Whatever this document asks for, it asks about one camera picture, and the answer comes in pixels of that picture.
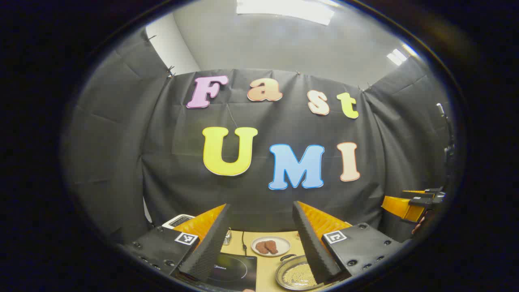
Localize white toaster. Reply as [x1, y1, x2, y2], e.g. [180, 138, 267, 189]
[162, 214, 195, 230]

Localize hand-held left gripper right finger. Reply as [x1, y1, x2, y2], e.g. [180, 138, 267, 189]
[293, 201, 406, 284]

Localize pile of soybeans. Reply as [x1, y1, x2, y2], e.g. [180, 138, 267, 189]
[283, 264, 317, 286]

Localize ceiling light panel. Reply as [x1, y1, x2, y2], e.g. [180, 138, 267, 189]
[387, 49, 408, 66]
[236, 0, 335, 26]

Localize black induction cooktop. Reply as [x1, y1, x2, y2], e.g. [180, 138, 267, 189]
[205, 252, 258, 290]

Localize white oval plate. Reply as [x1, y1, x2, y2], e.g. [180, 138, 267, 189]
[251, 236, 291, 257]

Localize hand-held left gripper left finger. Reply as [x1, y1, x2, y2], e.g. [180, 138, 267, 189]
[122, 203, 232, 282]

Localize metal stand pole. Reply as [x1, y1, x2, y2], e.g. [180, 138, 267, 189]
[436, 103, 457, 179]

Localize stainless steel pot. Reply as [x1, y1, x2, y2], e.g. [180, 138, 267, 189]
[276, 254, 337, 291]

